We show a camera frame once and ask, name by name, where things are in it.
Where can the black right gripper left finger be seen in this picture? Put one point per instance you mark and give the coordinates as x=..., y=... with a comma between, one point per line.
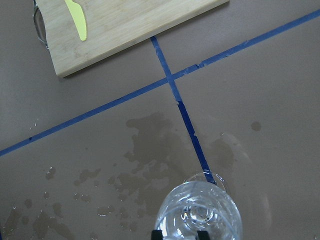
x=156, y=235

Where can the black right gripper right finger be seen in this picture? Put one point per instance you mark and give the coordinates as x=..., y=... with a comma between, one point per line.
x=202, y=235

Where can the clear wine glass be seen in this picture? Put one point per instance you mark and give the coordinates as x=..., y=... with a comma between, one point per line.
x=199, y=205

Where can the bamboo cutting board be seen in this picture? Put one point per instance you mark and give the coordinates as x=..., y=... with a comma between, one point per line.
x=112, y=26

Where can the yellow plastic knife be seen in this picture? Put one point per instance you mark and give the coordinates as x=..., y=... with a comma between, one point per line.
x=78, y=17

